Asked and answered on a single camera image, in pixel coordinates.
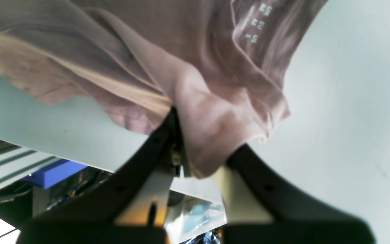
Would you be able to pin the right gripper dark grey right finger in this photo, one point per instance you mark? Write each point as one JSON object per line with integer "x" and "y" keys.
{"x": 263, "y": 208}

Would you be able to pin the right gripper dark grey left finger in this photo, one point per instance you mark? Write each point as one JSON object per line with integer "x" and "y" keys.
{"x": 128, "y": 208}

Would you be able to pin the mauve t-shirt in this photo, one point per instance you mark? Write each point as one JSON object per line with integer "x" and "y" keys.
{"x": 220, "y": 63}

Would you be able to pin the blue plastic block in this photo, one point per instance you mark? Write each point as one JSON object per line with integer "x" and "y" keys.
{"x": 54, "y": 173}

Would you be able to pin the aluminium frame rail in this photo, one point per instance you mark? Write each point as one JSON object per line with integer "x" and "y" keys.
{"x": 17, "y": 162}

